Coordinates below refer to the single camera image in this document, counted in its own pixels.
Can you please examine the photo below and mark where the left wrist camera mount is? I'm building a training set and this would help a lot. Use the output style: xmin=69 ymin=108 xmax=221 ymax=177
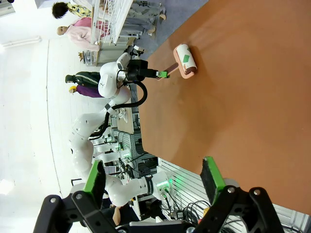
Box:
xmin=130 ymin=44 xmax=146 ymax=61

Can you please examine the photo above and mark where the person in dark tracksuit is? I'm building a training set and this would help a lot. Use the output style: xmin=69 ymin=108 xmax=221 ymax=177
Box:
xmin=65 ymin=70 xmax=102 ymax=86

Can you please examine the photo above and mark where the pink lint roller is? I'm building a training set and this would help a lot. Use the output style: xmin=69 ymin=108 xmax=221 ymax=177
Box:
xmin=158 ymin=43 xmax=198 ymax=80

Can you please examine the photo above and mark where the person in purple top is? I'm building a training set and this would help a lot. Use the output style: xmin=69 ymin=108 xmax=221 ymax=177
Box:
xmin=69 ymin=84 xmax=105 ymax=99

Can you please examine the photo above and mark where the figure in pink hoodie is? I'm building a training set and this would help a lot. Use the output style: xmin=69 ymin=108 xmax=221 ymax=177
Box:
xmin=56 ymin=17 xmax=110 ymax=52

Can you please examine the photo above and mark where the grey equipment cabinet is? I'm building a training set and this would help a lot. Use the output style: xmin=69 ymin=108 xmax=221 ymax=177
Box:
xmin=116 ymin=130 xmax=159 ymax=177

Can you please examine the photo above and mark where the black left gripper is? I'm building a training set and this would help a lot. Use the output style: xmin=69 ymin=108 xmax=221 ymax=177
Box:
xmin=125 ymin=59 xmax=171 ymax=82

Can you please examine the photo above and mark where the black cable bundle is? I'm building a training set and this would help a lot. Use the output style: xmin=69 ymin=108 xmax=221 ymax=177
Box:
xmin=160 ymin=188 xmax=212 ymax=223

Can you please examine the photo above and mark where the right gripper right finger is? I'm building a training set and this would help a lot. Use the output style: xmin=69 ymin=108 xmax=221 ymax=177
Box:
xmin=193 ymin=156 xmax=285 ymax=233

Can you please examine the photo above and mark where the white slotted base panel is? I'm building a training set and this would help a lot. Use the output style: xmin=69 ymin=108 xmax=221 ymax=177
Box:
xmin=156 ymin=157 xmax=311 ymax=233

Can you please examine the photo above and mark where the person in yellow patterned shirt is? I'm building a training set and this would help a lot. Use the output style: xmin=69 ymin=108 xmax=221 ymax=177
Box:
xmin=52 ymin=1 xmax=93 ymax=20

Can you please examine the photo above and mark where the wooden cluttered desk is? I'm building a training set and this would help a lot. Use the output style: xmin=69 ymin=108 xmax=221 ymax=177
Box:
xmin=116 ymin=106 xmax=137 ymax=134

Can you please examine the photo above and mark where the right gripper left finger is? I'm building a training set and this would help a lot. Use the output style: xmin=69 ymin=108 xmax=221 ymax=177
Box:
xmin=33 ymin=159 xmax=118 ymax=233

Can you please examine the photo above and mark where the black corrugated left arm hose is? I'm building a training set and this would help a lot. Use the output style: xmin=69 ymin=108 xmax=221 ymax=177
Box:
xmin=88 ymin=81 xmax=149 ymax=141

